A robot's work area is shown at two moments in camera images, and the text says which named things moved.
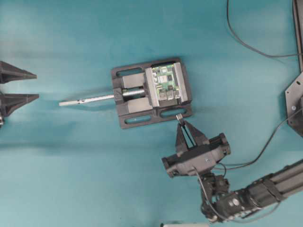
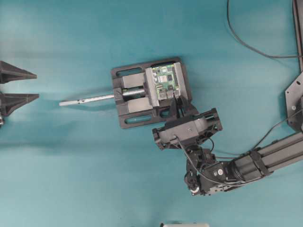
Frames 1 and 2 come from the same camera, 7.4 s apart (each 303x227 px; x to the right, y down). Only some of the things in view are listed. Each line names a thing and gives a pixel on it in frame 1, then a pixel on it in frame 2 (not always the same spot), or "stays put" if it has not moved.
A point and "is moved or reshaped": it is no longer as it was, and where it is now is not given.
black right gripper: (199, 160) to (177, 133)
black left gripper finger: (9, 102) stays put
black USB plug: (179, 117) is moved or reshaped
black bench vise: (152, 93) stays put
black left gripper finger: (9, 73) stays put
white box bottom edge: (186, 224) stays put
